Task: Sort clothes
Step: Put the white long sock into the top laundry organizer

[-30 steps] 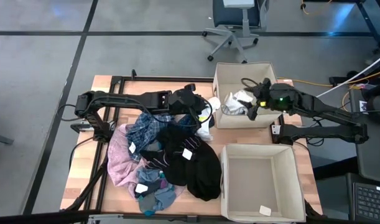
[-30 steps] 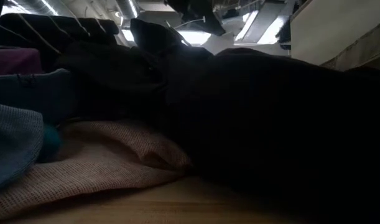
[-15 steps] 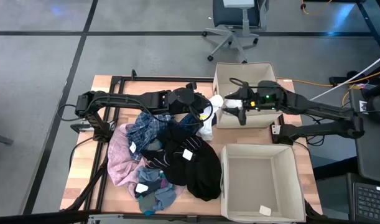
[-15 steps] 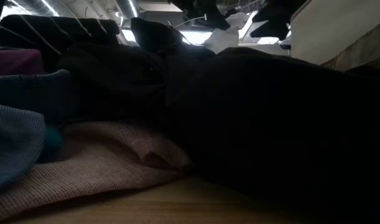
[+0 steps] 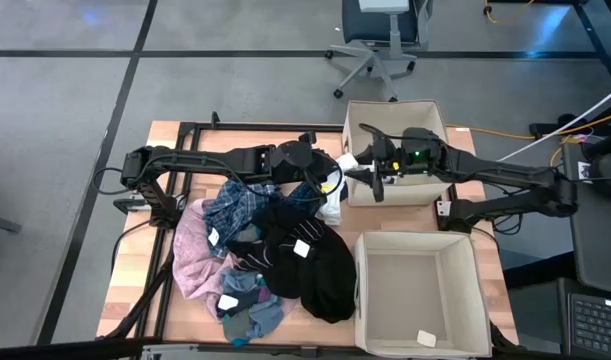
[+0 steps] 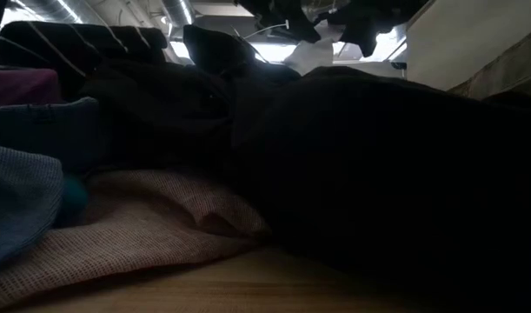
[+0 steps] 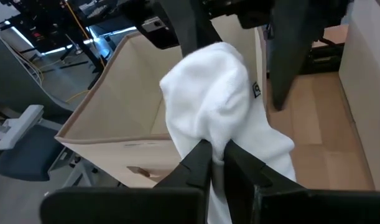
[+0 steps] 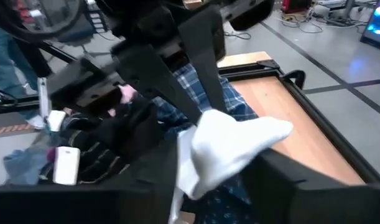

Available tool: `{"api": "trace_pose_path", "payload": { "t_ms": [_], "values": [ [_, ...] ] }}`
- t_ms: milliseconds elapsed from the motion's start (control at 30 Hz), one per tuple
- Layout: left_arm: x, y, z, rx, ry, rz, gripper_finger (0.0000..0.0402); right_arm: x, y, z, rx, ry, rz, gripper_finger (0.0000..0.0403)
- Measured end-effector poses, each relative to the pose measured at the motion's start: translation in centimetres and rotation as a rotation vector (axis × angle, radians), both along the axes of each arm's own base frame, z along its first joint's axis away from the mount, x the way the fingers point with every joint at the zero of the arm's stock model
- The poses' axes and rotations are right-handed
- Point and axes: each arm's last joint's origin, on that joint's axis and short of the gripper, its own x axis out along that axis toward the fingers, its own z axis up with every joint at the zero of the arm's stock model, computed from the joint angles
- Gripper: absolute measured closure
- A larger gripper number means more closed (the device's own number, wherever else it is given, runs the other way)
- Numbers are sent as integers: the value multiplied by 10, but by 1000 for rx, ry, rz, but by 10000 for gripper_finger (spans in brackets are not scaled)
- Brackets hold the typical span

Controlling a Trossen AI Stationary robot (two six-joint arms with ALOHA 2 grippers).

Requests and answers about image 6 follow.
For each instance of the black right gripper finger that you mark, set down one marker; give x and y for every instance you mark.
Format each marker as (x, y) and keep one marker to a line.
(363, 41)
(307, 31)

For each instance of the white sock with black heel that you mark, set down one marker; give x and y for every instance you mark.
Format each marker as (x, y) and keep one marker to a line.
(310, 56)

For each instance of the black garment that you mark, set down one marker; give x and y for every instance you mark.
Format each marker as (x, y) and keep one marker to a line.
(378, 174)

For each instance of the black sock with thin stripes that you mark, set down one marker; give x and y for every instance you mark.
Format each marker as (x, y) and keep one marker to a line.
(74, 43)

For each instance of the pink shirt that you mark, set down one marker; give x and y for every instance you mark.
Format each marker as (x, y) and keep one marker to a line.
(161, 226)

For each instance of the teal garment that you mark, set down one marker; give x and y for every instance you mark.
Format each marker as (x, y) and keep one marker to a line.
(76, 197)

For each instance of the slate blue sock with label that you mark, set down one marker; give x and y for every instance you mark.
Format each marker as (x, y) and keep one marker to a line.
(39, 135)

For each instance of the purple garment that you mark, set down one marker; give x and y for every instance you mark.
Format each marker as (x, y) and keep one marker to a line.
(21, 87)

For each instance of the blue-grey knit sock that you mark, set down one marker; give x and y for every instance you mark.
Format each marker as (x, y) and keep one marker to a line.
(17, 204)

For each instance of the beige fabric storage bin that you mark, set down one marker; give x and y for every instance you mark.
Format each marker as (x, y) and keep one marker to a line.
(443, 43)

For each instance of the smooth silver ceiling duct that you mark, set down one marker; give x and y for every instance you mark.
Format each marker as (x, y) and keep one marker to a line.
(178, 11)

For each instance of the large ribbed silver duct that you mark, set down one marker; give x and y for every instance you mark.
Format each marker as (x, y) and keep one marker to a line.
(48, 8)

